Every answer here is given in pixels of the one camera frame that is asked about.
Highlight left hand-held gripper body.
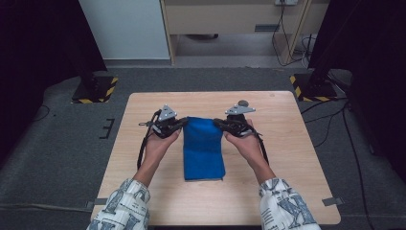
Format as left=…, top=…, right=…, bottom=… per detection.
left=148, top=103, right=182, bottom=140

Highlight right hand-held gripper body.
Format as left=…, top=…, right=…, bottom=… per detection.
left=221, top=103, right=257, bottom=139

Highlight blue cloth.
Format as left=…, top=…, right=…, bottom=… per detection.
left=182, top=116, right=227, bottom=182

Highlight person's left hand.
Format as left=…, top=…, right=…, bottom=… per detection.
left=143, top=127, right=182, bottom=166

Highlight person's right hand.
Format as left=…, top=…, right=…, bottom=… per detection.
left=224, top=120, right=266, bottom=168

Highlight black floor tape mark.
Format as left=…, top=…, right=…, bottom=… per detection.
left=99, top=118, right=116, bottom=140

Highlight black stand base striped edges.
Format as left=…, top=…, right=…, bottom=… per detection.
left=289, top=72, right=339, bottom=103
left=71, top=71, right=119, bottom=104

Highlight grey tape strip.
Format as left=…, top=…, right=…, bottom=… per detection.
left=321, top=196, right=345, bottom=207
left=85, top=197, right=109, bottom=212

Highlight light wooden desk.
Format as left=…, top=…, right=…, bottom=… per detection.
left=159, top=0, right=331, bottom=65

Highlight white cabinet panel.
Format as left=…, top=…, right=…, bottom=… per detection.
left=78, top=0, right=170, bottom=60

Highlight black curtain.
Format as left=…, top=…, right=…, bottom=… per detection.
left=307, top=0, right=406, bottom=176
left=0, top=0, right=107, bottom=162

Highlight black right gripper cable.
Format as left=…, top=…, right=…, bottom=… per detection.
left=247, top=125, right=270, bottom=166

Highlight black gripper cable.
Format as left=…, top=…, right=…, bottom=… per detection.
left=136, top=109, right=163, bottom=171
left=247, top=125, right=270, bottom=166

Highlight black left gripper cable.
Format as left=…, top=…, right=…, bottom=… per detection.
left=136, top=109, right=163, bottom=171

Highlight black floor cable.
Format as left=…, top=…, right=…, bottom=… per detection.
left=304, top=103, right=349, bottom=125
left=342, top=106, right=369, bottom=230
left=300, top=97, right=350, bottom=115
left=32, top=104, right=52, bottom=123

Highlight black power cable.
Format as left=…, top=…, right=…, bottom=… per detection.
left=271, top=2, right=310, bottom=68

